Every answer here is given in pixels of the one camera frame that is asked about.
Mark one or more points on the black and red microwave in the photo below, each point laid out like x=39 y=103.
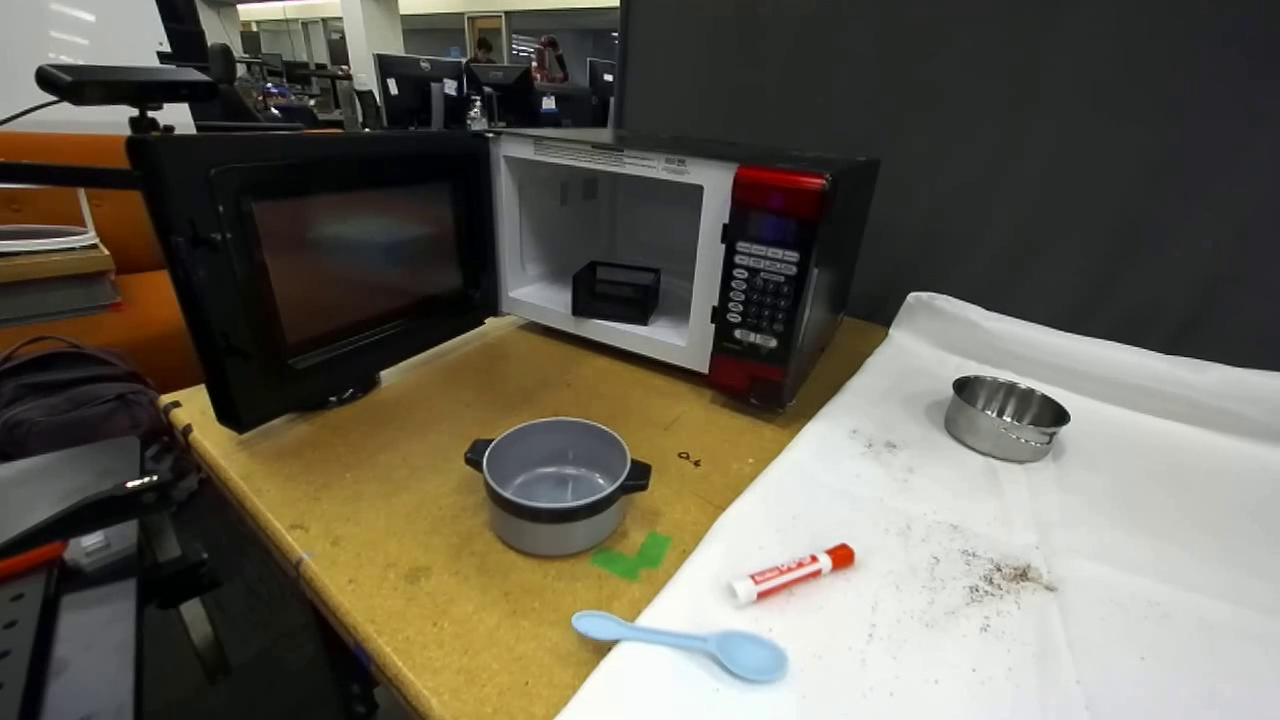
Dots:
x=780 y=290

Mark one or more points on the black microwave door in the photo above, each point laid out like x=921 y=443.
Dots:
x=340 y=270

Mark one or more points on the black mesh basket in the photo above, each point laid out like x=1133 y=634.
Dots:
x=615 y=293

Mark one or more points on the green tape mark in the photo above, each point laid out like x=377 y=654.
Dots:
x=632 y=556

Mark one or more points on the red and white marker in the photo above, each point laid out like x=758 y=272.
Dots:
x=790 y=573

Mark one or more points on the light blue plastic spoon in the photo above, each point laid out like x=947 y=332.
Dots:
x=700 y=642

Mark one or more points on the person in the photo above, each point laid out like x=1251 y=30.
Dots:
x=549 y=60
x=482 y=50

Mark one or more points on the row of monitors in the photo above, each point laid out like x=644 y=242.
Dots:
x=470 y=92

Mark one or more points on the small steel bowl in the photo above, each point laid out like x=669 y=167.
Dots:
x=1003 y=418

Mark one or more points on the dark grey partition panel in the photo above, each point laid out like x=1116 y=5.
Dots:
x=950 y=150

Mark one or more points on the white cloth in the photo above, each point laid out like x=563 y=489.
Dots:
x=1000 y=560

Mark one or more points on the orange sofa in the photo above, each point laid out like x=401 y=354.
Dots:
x=110 y=260

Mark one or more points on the dark backpack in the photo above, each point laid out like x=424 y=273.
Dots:
x=70 y=395

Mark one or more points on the stack of books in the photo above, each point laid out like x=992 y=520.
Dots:
x=50 y=265

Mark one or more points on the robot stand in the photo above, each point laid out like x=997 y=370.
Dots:
x=90 y=620

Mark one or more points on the camera on mount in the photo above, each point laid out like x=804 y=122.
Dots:
x=125 y=86

